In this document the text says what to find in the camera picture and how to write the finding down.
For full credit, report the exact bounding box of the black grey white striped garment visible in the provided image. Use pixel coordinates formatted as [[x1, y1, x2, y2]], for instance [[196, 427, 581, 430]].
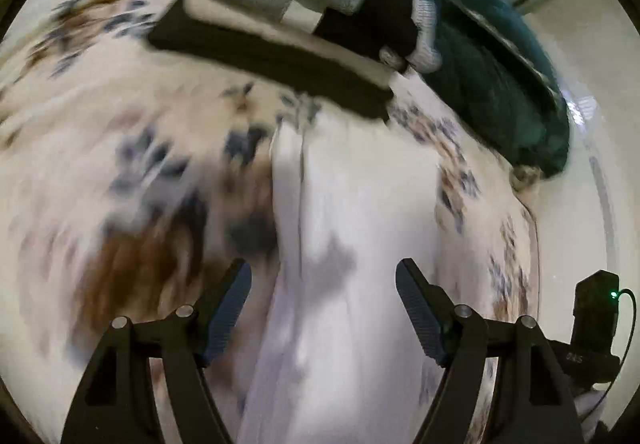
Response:
[[146, 0, 443, 121]]

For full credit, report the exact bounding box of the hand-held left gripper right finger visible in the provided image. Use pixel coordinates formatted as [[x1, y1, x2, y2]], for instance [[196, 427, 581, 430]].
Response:
[[395, 258, 586, 444]]

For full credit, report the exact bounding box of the floral bed sheet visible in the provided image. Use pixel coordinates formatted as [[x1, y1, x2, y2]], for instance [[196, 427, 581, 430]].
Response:
[[0, 0, 543, 444]]

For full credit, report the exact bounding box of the dark teal knit garment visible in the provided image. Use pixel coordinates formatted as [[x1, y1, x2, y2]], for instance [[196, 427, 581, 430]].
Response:
[[359, 0, 571, 179]]

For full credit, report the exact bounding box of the white small garment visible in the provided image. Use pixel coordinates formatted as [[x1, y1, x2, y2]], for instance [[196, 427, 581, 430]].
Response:
[[235, 116, 496, 444]]

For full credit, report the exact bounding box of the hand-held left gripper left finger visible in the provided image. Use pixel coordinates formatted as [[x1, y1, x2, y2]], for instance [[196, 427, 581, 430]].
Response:
[[60, 258, 253, 444]]

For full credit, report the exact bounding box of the black cable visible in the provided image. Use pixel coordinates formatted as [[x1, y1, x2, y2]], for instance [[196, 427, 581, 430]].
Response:
[[580, 289, 638, 422]]

